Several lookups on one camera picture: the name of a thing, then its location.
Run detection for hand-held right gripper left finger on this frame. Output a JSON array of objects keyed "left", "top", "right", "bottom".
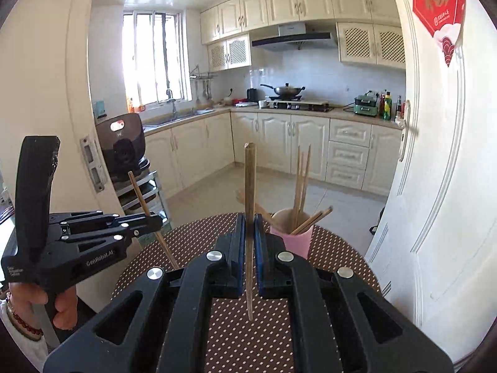
[{"left": 43, "top": 212, "right": 247, "bottom": 373}]

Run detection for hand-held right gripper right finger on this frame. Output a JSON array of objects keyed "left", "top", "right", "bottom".
[{"left": 254, "top": 213, "right": 454, "bottom": 373}]

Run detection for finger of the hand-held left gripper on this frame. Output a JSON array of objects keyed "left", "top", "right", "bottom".
[
  {"left": 58, "top": 214, "right": 164, "bottom": 250},
  {"left": 48, "top": 210, "right": 156, "bottom": 227}
]

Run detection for pink cup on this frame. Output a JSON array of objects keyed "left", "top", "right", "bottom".
[{"left": 269, "top": 209, "right": 314, "bottom": 260}]

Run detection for person's left forearm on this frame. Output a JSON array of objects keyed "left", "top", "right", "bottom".
[{"left": 0, "top": 303, "right": 48, "bottom": 371}]

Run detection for person's left hand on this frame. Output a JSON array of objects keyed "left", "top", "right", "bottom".
[{"left": 8, "top": 282, "right": 79, "bottom": 331}]

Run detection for metal kitchen rack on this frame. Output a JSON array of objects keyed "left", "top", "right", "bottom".
[{"left": 116, "top": 169, "right": 170, "bottom": 224}]

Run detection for black cooking pot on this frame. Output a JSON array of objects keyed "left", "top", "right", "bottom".
[{"left": 111, "top": 157, "right": 151, "bottom": 182}]

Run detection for dark brown rice cooker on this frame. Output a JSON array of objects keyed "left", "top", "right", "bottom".
[{"left": 95, "top": 113, "right": 146, "bottom": 172}]

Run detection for brown polka dot tablecloth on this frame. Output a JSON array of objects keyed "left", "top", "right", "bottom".
[{"left": 111, "top": 212, "right": 383, "bottom": 373}]

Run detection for cream lower kitchen cabinets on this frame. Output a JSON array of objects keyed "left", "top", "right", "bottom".
[{"left": 142, "top": 111, "right": 403, "bottom": 197}]

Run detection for cream kitchen cabinets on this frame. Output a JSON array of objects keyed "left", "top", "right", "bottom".
[
  {"left": 142, "top": 111, "right": 403, "bottom": 197},
  {"left": 200, "top": 0, "right": 407, "bottom": 71}
]

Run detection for steel kitchen sink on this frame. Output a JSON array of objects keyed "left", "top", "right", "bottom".
[{"left": 145, "top": 109, "right": 215, "bottom": 127}]

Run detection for cream door with latch plate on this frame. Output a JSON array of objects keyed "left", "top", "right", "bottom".
[{"left": 0, "top": 0, "right": 130, "bottom": 222}]

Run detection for gas stove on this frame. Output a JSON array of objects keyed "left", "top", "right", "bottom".
[{"left": 268, "top": 99, "right": 331, "bottom": 112}]

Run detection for kitchen countertop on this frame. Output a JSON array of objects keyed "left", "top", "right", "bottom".
[{"left": 142, "top": 103, "right": 402, "bottom": 131}]

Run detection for black wok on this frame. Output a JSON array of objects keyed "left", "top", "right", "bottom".
[{"left": 260, "top": 83, "right": 306, "bottom": 100}]

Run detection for kitchen window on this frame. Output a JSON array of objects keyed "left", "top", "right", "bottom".
[{"left": 123, "top": 10, "right": 192, "bottom": 106}]

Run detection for green countertop appliance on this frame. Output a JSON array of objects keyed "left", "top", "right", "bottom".
[{"left": 354, "top": 91, "right": 379, "bottom": 117}]

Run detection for range hood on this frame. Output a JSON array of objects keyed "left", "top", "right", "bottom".
[{"left": 252, "top": 23, "right": 338, "bottom": 52}]

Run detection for cream upper kitchen cabinets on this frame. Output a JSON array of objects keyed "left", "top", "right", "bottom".
[{"left": 200, "top": 0, "right": 407, "bottom": 71}]

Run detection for red bead bracelet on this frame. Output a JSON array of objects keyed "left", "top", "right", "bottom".
[{"left": 5, "top": 294, "right": 44, "bottom": 339}]

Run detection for wall utensil rail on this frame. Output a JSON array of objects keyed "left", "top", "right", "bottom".
[{"left": 190, "top": 64, "right": 217, "bottom": 106}]

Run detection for door handle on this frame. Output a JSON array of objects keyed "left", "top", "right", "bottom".
[{"left": 398, "top": 103, "right": 411, "bottom": 162}]

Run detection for red wall poster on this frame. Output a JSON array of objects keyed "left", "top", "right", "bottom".
[{"left": 412, "top": 0, "right": 467, "bottom": 67}]

